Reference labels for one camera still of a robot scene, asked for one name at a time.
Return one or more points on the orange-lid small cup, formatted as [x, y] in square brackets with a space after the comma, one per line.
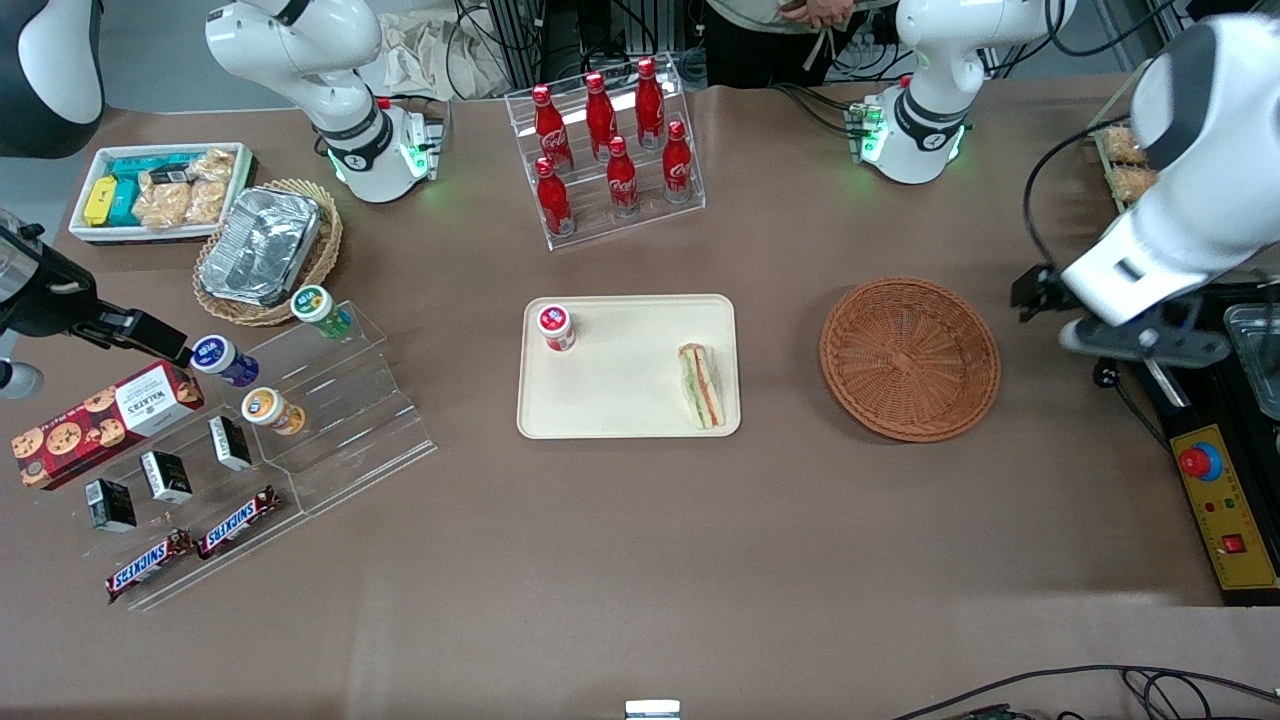
[270, 410]

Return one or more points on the clear acrylic step stand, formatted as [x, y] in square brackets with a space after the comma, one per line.
[360, 420]
[200, 560]

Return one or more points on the green-lid small cup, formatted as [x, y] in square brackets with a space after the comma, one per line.
[318, 308]

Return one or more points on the black machine housing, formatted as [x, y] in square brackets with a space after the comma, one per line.
[1195, 410]

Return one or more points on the small black packet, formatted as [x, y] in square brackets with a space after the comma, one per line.
[170, 176]

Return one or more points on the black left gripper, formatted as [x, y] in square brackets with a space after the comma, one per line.
[1041, 289]

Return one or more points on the red cola bottle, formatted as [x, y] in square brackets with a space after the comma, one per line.
[649, 105]
[677, 165]
[553, 200]
[600, 118]
[622, 180]
[549, 130]

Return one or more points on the yellow control panel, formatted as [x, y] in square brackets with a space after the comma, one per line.
[1235, 500]

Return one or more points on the clear acrylic bottle rack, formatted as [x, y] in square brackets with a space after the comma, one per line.
[690, 190]

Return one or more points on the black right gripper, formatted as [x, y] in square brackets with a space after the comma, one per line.
[48, 303]

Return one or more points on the clear bag of crackers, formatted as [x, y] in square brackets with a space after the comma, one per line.
[208, 202]
[215, 164]
[162, 208]

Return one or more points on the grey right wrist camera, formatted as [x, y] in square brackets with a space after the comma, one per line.
[15, 380]

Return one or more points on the red emergency stop button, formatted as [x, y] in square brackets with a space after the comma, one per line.
[1200, 460]

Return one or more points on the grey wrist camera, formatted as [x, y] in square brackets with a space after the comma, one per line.
[15, 380]
[1140, 340]

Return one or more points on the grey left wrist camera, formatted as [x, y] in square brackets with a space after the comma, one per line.
[1140, 340]

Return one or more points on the Snickers chocolate bar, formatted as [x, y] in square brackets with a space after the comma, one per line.
[238, 522]
[148, 566]

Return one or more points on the white rectangular bin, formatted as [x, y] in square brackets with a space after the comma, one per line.
[90, 232]

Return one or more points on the round brown wicker basket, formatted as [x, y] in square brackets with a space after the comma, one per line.
[910, 360]

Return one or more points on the red-lid small cup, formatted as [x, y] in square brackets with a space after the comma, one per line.
[556, 328]

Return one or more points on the yellow small box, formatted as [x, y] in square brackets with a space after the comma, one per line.
[100, 200]

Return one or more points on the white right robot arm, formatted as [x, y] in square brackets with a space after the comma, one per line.
[320, 80]

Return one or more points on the beige plastic tray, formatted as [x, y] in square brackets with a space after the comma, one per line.
[620, 385]

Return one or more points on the person torso in beige jacket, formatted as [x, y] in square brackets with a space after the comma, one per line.
[760, 50]

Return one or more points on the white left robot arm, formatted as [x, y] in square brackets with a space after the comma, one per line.
[1200, 180]

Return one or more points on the aluminium foil tray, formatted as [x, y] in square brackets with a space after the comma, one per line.
[258, 245]

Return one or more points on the red Walkers cookie box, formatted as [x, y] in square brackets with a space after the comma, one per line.
[100, 425]

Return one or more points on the oval light wicker basket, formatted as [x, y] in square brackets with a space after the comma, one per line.
[325, 250]

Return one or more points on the short teal box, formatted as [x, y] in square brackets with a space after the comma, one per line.
[125, 205]

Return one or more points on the purple-lid small cup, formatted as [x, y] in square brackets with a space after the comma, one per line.
[222, 360]

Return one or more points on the long teal box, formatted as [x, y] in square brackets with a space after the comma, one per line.
[135, 166]

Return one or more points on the steel pan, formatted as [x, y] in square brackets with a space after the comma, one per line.
[1258, 365]

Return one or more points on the small black white carton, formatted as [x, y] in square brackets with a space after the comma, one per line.
[110, 505]
[166, 477]
[230, 443]

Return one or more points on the triangular sandwich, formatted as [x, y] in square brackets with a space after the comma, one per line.
[700, 390]

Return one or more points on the crumpled beige cloth bag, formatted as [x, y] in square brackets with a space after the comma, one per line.
[430, 55]

